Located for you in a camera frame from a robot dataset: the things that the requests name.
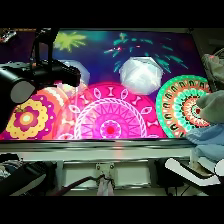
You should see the dark cable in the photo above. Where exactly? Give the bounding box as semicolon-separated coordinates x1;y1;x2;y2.
57;175;101;197

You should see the silver frame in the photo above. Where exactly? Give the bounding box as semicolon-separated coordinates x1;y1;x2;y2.
0;138;224;197

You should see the grey garment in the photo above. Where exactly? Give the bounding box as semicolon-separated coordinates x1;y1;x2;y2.
195;90;224;125

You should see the light blue garment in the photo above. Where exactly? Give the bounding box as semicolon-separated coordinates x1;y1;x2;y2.
184;122;224;165

